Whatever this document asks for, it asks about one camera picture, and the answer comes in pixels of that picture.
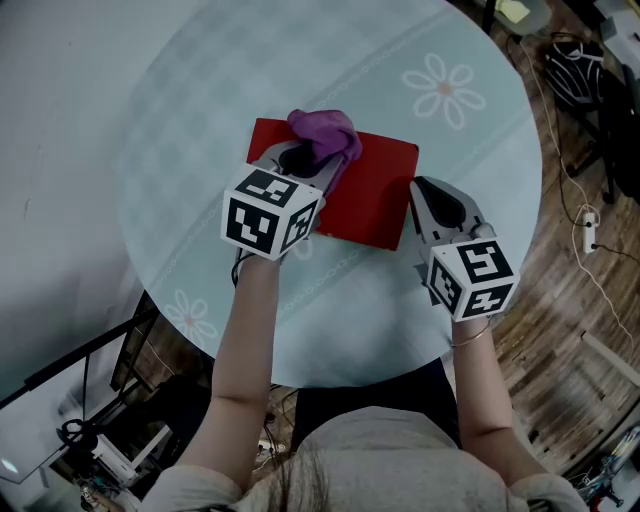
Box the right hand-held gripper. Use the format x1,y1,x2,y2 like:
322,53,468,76
409,176,522,323

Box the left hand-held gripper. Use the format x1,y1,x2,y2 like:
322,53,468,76
220,140,351,262

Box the purple cloth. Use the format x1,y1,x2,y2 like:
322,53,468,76
286,108,364,184

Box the red book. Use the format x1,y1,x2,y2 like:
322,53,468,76
246,117,420,252

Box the person's right forearm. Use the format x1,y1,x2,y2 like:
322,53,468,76
449,314,551,489

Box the person's left forearm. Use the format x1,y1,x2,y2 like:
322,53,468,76
174,252,281,494

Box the light blue flowered tablecloth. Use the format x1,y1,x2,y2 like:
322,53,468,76
117,0,544,390

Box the white power strip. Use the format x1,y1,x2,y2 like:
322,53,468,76
579,209,601,255

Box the black and white backpack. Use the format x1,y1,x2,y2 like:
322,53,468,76
543,32,606,109

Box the person's dark trousers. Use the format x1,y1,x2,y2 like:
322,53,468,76
294,357,461,449

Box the yellow paper sheet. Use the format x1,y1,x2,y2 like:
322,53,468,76
497,0,531,24

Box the person's grey shirt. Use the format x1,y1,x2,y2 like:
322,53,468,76
139,405,591,512

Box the white cabinet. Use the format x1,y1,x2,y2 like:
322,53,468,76
89,424,174,486

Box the whiteboard on black stand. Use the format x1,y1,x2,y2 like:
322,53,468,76
0,289,161,486

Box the thin gold bracelet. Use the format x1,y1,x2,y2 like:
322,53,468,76
451,319,494,349

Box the white frame desk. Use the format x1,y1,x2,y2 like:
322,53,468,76
582,329,640,389

